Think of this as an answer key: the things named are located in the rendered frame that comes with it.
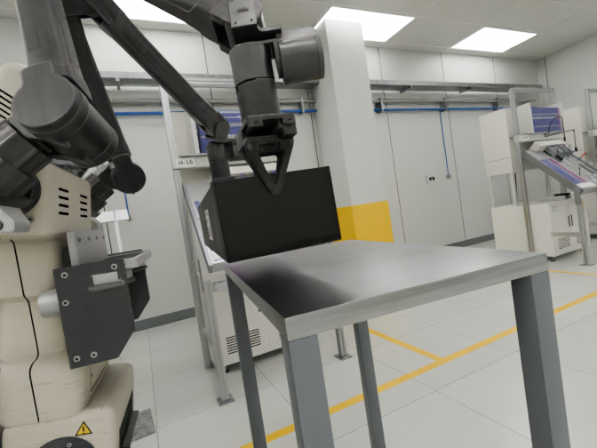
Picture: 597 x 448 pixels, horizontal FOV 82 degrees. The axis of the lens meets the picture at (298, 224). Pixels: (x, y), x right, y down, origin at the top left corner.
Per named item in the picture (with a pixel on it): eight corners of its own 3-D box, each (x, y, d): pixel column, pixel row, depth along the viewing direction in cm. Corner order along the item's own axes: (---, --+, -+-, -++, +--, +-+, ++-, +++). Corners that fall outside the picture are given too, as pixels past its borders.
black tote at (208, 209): (204, 244, 101) (197, 207, 100) (261, 234, 106) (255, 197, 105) (227, 264, 46) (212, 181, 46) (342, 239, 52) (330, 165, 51)
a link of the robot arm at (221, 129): (203, 119, 101) (215, 122, 94) (238, 119, 107) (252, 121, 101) (205, 160, 105) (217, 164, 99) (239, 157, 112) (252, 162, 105)
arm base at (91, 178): (70, 194, 89) (53, 189, 78) (95, 173, 91) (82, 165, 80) (97, 218, 91) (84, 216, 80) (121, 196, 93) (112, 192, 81)
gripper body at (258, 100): (277, 145, 54) (269, 98, 54) (298, 125, 45) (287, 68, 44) (237, 149, 52) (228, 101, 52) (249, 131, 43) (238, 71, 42)
